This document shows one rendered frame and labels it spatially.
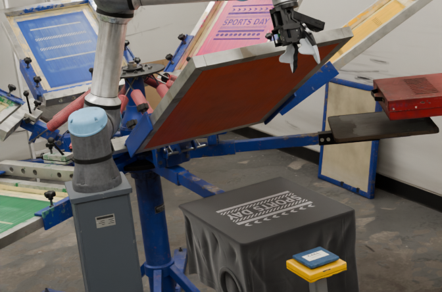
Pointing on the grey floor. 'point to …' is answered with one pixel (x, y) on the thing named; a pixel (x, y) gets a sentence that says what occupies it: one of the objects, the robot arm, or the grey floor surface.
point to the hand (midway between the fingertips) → (308, 68)
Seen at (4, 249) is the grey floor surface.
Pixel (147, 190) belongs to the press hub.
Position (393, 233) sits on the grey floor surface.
